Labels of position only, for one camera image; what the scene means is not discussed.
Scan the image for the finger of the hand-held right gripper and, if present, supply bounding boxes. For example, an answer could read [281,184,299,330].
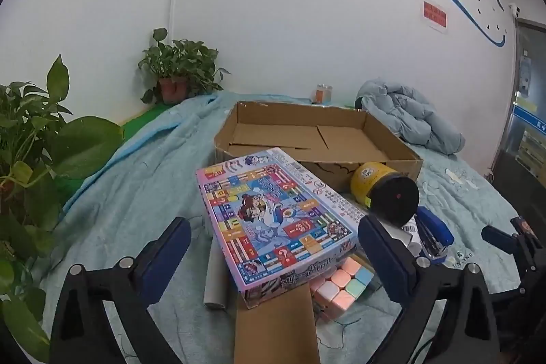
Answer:
[481,225,546,296]
[509,216,546,260]

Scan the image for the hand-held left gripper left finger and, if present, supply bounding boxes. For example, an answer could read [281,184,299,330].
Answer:
[50,217,192,364]

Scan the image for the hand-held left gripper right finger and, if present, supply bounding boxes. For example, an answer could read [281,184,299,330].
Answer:
[357,214,500,364]

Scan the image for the white tube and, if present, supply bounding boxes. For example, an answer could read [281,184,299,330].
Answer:
[386,215,424,258]

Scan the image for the silver metal tin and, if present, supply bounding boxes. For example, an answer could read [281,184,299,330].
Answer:
[204,238,227,310]

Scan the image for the pastel puzzle cube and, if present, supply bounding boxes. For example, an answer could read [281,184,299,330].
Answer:
[309,255,381,322]

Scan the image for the blue stapler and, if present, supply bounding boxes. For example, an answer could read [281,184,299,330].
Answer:
[415,206,454,264]

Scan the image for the yellow label jar black lid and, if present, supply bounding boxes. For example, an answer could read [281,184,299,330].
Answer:
[350,160,420,226]

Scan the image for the colourful board game box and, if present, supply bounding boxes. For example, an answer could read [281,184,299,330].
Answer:
[195,148,367,309]

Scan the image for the brown cardboard box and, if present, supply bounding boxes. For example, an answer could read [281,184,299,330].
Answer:
[213,100,424,205]

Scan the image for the light blue blanket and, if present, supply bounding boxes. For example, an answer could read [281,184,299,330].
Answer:
[32,91,546,364]

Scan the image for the glass door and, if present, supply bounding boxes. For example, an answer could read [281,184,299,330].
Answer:
[486,18,546,194]

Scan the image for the brown cardboard sheet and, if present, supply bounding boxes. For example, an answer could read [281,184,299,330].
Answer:
[234,283,320,364]

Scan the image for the pale blue quilt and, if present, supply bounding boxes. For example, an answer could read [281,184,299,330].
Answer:
[355,78,465,155]

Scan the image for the green cloth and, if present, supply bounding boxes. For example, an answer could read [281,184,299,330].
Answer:
[119,104,171,144]

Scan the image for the large leafy plant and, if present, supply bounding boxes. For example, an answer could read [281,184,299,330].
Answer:
[0,54,125,362]

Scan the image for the small potted plant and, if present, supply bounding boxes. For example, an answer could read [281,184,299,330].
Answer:
[137,28,231,105]

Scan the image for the red wall sign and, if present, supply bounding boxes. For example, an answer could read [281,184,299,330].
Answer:
[423,1,448,33]

